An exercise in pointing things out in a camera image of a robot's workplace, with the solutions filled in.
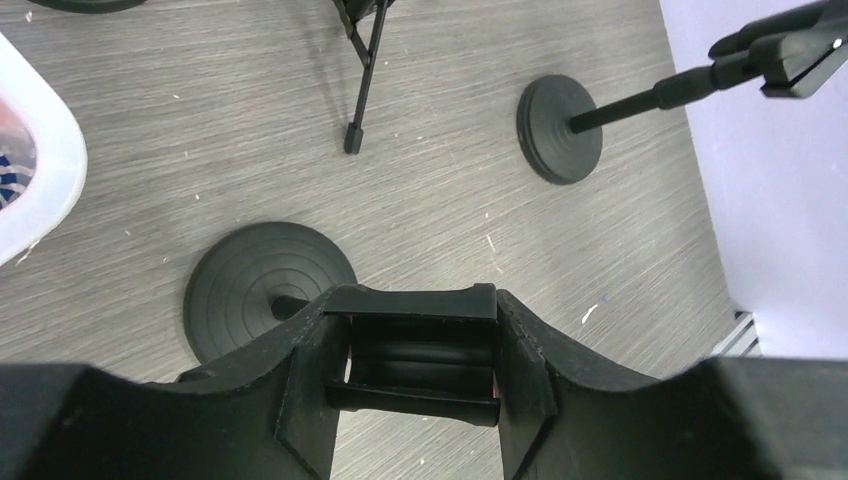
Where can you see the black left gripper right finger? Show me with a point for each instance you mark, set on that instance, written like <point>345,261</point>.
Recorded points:
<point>568,412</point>

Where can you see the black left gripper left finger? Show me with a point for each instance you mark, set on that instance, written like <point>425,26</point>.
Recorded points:
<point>259,412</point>

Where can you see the black round-base stand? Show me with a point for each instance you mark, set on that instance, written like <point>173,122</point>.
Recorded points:
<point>794,52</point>
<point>428,353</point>
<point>89,6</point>

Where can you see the white plastic basket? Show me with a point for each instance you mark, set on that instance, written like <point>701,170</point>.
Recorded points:
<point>43,156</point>

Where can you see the black tripod shock-mount stand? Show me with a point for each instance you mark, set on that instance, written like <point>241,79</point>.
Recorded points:
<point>351,13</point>

